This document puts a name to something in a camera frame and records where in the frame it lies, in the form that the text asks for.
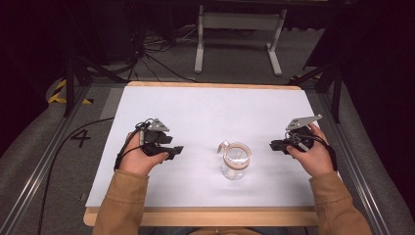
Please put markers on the aluminium floor rail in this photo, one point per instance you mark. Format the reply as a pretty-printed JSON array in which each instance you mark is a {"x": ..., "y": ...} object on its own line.
[
  {"x": 36, "y": 169},
  {"x": 355, "y": 163}
]

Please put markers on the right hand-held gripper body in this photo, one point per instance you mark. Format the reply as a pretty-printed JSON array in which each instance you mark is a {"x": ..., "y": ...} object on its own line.
[{"x": 301, "y": 132}]

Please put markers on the black tripod stand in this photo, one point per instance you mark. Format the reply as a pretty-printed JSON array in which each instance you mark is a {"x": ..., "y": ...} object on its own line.
[
  {"x": 326, "y": 81},
  {"x": 78, "y": 75}
]

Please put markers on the white paper sheet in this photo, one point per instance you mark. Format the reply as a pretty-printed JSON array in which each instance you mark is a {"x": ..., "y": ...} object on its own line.
[{"x": 208, "y": 130}]

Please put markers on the person's left hand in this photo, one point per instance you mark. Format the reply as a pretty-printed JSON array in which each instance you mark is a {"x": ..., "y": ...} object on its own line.
[{"x": 141, "y": 159}]

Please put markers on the wooden table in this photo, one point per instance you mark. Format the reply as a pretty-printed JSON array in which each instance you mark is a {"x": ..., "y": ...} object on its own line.
[{"x": 202, "y": 217}]

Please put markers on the white metal stand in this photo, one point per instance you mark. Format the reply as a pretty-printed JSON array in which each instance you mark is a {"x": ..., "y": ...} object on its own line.
[{"x": 239, "y": 36}]

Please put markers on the clear glass jar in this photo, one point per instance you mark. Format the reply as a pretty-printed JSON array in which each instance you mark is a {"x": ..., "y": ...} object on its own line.
[{"x": 235, "y": 160}]

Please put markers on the person's right hand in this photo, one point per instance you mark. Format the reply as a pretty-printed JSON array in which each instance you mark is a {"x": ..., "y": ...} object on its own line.
[{"x": 312, "y": 156}]

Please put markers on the yellow black floor tape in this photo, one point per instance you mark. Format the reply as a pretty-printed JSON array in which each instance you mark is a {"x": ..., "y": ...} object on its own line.
[{"x": 60, "y": 94}]

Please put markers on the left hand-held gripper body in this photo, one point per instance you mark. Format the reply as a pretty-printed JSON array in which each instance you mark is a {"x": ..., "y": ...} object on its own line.
[{"x": 152, "y": 136}]

